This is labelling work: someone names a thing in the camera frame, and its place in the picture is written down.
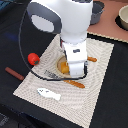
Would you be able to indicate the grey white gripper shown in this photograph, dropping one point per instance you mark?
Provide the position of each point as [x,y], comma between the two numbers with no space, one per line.
[74,48]

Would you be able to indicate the red toy tomato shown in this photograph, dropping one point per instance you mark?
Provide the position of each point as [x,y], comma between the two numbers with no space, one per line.
[33,59]

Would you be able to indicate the white toy fish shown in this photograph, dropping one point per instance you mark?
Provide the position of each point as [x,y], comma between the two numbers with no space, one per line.
[48,94]

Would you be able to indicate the brown toy sausage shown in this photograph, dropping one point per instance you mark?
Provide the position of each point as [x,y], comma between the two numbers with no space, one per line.
[14,73]

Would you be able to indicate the yellow toy bread loaf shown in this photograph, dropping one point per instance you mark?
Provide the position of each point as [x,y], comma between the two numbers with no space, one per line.
[64,67]

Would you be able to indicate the grey pot with handles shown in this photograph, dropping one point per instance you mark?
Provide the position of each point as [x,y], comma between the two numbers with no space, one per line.
[96,12]

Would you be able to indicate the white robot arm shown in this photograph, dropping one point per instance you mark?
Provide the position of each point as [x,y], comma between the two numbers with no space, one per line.
[70,19]

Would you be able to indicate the round wooden plate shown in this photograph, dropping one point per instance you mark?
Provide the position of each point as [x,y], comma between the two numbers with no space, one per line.
[58,65]

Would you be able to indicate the white woven placemat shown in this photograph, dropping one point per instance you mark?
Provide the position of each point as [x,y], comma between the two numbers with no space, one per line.
[76,105]

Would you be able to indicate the beige bowl on stove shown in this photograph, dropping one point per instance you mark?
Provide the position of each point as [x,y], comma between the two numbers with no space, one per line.
[123,14]

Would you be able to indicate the knife with wooden handle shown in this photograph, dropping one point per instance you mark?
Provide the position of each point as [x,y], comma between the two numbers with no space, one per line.
[92,59]

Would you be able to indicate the fork with wooden handle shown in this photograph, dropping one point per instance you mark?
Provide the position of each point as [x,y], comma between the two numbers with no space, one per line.
[54,76]

